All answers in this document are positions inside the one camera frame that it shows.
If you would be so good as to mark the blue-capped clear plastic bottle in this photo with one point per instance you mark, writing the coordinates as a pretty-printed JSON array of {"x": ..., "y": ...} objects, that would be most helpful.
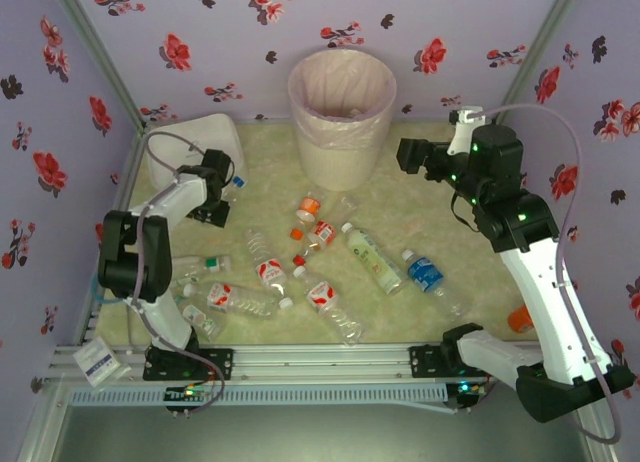
[{"x": 239, "y": 182}]

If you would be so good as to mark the green-capped clear plastic bottle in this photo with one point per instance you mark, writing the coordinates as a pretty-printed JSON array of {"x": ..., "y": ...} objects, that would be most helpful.
[{"x": 212, "y": 263}]

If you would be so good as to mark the clear bottle red white label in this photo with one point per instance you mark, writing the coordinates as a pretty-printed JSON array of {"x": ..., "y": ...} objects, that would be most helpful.
[
  {"x": 270, "y": 272},
  {"x": 322, "y": 294},
  {"x": 220, "y": 296}
]

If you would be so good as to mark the clear bottle green label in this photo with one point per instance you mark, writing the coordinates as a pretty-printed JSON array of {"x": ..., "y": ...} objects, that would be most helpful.
[{"x": 197, "y": 319}]

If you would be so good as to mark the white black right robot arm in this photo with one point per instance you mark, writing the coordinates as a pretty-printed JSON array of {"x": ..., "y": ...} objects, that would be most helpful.
[{"x": 540, "y": 292}]

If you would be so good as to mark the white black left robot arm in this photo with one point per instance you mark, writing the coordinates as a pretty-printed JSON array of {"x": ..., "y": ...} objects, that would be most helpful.
[{"x": 187, "y": 194}]

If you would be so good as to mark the pale round waste bin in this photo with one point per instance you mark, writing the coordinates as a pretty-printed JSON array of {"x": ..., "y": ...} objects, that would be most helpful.
[{"x": 340, "y": 172}]

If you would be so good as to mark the white lidded plastic box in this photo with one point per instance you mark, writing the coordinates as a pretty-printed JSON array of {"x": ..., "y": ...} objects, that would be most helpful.
[{"x": 215, "y": 132}]

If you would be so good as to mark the loose orange bottle cap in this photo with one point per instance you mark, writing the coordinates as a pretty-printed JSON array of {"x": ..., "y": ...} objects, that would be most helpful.
[{"x": 296, "y": 233}]

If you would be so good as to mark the unlabelled clear plastic bottle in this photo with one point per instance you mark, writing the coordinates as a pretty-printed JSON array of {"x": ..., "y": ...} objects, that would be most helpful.
[{"x": 345, "y": 207}]

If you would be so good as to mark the crushed orange label bottle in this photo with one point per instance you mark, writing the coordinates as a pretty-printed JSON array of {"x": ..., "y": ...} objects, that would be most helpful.
[{"x": 307, "y": 207}]

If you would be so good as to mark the pale green tea bottle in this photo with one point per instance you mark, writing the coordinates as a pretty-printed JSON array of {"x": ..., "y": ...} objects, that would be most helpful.
[{"x": 372, "y": 259}]

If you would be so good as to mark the red-capped bottle orange label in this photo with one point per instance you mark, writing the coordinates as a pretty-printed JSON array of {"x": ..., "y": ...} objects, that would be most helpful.
[{"x": 322, "y": 232}]

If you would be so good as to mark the blue label water bottle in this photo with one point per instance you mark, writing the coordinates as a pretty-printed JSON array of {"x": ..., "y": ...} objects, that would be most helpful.
[{"x": 425, "y": 273}]

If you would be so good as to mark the orange plastic bottle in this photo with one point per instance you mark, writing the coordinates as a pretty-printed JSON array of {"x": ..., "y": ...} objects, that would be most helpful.
[{"x": 519, "y": 319}]

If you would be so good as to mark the white label card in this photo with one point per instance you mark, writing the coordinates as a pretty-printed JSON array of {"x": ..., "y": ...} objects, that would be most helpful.
[{"x": 100, "y": 362}]

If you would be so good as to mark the left circuit board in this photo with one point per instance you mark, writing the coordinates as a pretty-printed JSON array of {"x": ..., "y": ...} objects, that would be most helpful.
[{"x": 187, "y": 394}]

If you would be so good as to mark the circuit board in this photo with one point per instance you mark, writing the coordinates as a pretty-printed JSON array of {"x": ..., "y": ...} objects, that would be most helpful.
[
  {"x": 187, "y": 394},
  {"x": 467, "y": 389}
]

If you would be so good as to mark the right circuit board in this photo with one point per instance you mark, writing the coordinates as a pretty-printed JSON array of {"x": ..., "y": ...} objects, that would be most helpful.
[{"x": 467, "y": 389}]

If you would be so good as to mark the aluminium frame post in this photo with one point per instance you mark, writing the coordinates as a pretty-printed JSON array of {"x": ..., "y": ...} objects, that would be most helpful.
[
  {"x": 542, "y": 42},
  {"x": 95, "y": 52}
]

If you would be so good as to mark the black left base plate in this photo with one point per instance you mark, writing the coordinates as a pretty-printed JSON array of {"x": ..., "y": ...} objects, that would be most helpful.
[{"x": 215, "y": 362}]

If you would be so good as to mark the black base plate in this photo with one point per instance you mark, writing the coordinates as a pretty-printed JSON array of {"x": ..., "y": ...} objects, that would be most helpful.
[
  {"x": 215, "y": 362},
  {"x": 425, "y": 362}
]

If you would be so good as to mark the aluminium mounting rail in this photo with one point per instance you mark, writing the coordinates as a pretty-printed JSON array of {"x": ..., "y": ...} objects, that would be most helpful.
[{"x": 320, "y": 362}]

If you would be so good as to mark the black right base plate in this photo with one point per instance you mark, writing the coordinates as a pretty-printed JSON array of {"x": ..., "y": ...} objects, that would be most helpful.
[{"x": 425, "y": 362}]

